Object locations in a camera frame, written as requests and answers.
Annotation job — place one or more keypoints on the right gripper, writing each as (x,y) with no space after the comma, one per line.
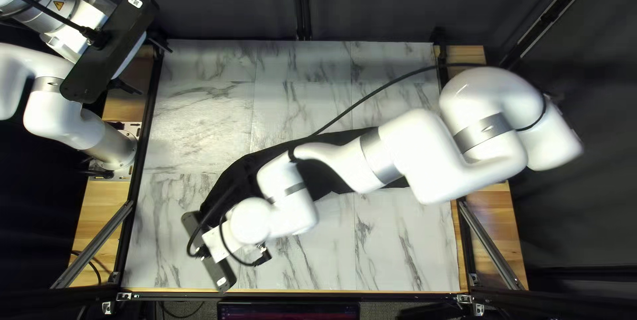
(219,243)

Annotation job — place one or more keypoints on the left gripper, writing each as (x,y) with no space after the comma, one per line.
(92,9)

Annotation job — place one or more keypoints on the black t-shirt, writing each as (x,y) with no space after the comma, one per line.
(234,180)

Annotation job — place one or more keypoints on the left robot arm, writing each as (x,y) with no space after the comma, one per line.
(49,116)

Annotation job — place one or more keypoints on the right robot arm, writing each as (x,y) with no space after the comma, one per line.
(477,111)

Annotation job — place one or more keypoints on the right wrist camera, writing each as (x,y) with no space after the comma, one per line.
(224,280)

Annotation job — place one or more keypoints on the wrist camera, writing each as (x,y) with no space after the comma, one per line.
(224,280)
(107,46)

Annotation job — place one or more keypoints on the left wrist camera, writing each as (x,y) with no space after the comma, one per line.
(107,46)

